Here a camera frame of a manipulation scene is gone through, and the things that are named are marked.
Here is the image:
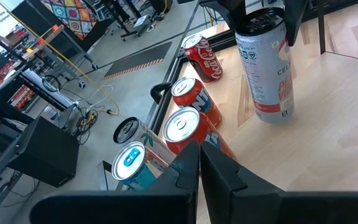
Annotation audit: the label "colourful patchwork quilt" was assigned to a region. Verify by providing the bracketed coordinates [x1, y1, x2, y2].
[40, 0, 98, 41]

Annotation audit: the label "yellow floor cable with plug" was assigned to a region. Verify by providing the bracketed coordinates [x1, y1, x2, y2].
[0, 0, 121, 116]

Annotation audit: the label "black floor cabinet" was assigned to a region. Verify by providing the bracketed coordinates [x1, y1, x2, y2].
[7, 116, 80, 189]

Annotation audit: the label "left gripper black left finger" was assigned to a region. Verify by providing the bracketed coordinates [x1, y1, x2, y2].
[29, 139, 201, 224]

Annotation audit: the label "tall white palm print can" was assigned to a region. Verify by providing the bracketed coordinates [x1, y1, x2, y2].
[112, 116, 177, 164]

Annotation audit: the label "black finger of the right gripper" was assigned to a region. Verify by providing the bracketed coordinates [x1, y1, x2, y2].
[199, 0, 247, 32]
[283, 0, 310, 48]

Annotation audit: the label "red Fanta can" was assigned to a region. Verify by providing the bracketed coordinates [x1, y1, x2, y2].
[170, 76, 223, 128]
[162, 106, 237, 161]

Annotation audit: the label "tall white Celsius can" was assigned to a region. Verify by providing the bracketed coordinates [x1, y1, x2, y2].
[234, 6, 295, 124]

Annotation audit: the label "red Coca-Cola can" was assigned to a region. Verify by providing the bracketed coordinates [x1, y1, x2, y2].
[181, 33, 224, 83]

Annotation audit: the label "blue silver Red Bull can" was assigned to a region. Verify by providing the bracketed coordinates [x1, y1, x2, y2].
[111, 141, 170, 191]

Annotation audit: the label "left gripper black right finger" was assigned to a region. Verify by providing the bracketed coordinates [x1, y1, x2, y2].
[200, 141, 358, 224]

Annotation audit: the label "black floor mat orange stripes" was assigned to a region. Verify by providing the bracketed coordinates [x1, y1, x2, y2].
[103, 41, 173, 81]

